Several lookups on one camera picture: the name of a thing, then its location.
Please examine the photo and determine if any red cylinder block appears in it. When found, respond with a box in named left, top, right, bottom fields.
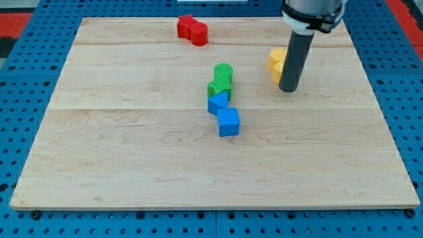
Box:
left=190, top=22, right=208, bottom=46

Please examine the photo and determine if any wooden board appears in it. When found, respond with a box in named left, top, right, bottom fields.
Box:
left=10, top=17, right=420, bottom=211

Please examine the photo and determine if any blue triangle block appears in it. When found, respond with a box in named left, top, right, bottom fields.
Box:
left=207, top=91, right=228, bottom=116

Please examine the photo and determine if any blue cube block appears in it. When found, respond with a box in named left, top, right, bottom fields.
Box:
left=217, top=108, right=241, bottom=137

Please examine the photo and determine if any green cylinder block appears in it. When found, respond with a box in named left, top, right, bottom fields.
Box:
left=213, top=63, right=233, bottom=83

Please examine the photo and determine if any green star block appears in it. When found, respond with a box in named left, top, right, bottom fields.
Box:
left=207, top=75, right=233, bottom=101

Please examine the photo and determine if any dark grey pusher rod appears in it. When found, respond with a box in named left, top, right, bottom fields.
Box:
left=279, top=31, right=314, bottom=93

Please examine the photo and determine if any red star block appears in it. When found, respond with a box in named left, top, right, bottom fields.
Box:
left=176, top=14, right=198, bottom=40

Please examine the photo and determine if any yellow block behind rod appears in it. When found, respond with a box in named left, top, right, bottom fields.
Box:
left=271, top=61, right=284, bottom=85

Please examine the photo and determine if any yellow hexagon block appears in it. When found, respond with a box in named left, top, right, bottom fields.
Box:
left=267, top=48, right=287, bottom=71

